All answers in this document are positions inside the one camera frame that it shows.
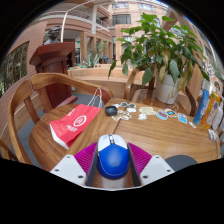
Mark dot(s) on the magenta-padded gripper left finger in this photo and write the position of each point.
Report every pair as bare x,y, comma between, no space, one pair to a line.
68,168

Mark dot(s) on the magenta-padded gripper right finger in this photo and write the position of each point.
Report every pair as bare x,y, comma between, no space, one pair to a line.
155,168

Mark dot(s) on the blue and white computer mouse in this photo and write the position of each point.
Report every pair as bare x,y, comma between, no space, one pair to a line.
112,160

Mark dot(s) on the wooden armchair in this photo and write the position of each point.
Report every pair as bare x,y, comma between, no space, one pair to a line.
40,140
131,81
5,150

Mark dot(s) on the red paper shopping bag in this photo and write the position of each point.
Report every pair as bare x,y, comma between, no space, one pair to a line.
73,125

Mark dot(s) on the blue shield sticker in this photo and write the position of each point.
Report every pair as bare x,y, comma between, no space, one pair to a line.
162,114

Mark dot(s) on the blue rectangular sticker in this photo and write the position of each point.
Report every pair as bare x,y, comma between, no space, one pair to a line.
182,118

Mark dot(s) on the small white strip sticker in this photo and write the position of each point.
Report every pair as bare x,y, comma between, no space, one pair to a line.
192,125

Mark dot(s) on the cream rectangular sticker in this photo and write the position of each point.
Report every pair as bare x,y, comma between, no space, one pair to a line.
147,111

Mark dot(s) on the colourful rounded sticker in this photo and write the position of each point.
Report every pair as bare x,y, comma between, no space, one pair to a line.
171,112

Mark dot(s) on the white cutout sticker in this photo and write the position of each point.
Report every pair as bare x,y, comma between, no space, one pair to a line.
121,115

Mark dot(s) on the white wipes packet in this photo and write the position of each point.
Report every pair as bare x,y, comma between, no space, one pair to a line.
213,134

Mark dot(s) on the dark patterned sticker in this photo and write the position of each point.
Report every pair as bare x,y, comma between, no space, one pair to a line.
128,105

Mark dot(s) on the small black box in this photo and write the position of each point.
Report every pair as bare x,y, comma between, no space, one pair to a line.
111,110

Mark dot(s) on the blue tube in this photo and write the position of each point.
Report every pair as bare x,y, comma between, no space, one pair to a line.
201,106

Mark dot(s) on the yellow liquid bottle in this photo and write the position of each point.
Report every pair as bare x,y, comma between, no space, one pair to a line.
211,111

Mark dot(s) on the white pump bottle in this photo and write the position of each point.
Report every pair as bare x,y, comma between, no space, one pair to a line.
219,116

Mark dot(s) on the long wooden planter box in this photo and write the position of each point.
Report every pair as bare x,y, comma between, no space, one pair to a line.
96,78

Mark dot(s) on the spiky green agave plant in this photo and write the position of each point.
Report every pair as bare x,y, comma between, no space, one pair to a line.
88,61

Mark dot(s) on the green plant in white pot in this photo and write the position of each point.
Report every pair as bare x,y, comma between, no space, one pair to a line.
160,50

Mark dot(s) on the dark bust statue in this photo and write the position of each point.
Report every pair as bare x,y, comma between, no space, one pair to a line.
52,35

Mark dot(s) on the dark red wooden pedestal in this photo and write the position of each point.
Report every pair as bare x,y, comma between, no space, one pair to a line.
55,66

